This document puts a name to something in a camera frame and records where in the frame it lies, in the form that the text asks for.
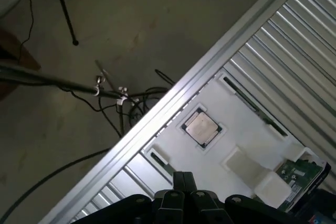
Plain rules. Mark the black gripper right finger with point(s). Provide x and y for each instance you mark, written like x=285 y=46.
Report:
x=202 y=208

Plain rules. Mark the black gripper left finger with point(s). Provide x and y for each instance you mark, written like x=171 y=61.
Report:
x=168 y=208

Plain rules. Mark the silver CPU chip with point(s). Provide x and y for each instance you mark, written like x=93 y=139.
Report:
x=203 y=128

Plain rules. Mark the white parts rack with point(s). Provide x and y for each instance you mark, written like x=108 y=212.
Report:
x=236 y=119

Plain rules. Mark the graphics card with black cooler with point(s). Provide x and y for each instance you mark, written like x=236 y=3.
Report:
x=296 y=179

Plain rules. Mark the dark metal stand pole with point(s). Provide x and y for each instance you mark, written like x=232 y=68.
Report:
x=26 y=77

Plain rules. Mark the brown wooden furniture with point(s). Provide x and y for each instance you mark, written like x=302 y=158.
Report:
x=15 y=51

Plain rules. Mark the white rounded object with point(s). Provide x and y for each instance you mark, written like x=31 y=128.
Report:
x=8 y=3

